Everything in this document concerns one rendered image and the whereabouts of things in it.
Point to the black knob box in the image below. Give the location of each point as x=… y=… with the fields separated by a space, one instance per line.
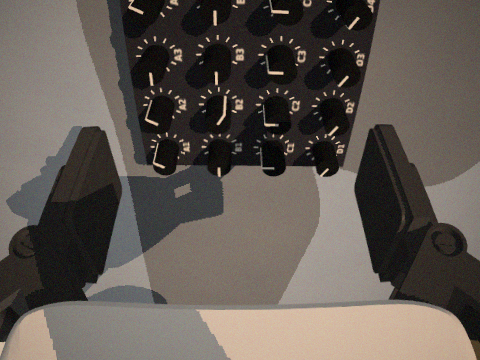
x=259 y=53

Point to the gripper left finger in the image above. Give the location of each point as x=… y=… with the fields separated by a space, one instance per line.
x=69 y=247

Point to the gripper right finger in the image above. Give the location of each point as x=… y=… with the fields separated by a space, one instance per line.
x=425 y=261

